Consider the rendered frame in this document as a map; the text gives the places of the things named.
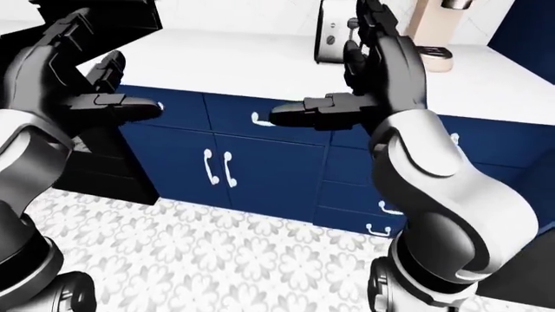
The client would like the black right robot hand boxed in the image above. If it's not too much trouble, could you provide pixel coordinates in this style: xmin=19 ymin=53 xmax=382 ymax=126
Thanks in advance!
xmin=269 ymin=0 xmax=428 ymax=132

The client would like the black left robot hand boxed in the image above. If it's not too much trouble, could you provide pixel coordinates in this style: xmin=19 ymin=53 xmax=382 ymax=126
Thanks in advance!
xmin=0 ymin=8 xmax=164 ymax=132

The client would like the silver toaster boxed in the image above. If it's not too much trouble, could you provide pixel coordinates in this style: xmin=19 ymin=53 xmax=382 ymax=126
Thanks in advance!
xmin=313 ymin=0 xmax=369 ymax=65

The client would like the beige coffee machine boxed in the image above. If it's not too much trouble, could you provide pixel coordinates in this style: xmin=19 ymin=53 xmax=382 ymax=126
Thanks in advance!
xmin=402 ymin=0 xmax=474 ymax=75

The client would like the black stove range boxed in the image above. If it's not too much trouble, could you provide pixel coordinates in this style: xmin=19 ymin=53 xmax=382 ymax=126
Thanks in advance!
xmin=0 ymin=0 xmax=164 ymax=206

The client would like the blue tall cabinet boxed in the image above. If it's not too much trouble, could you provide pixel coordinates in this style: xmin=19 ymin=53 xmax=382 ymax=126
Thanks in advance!
xmin=486 ymin=0 xmax=555 ymax=63

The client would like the blue base cabinet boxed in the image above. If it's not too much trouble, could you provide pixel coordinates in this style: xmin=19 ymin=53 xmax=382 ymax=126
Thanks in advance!
xmin=115 ymin=83 xmax=555 ymax=261

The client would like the white cabinet door handle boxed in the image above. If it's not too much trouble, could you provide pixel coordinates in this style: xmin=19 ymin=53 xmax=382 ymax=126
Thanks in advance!
xmin=202 ymin=148 xmax=220 ymax=186
xmin=221 ymin=151 xmax=239 ymax=189

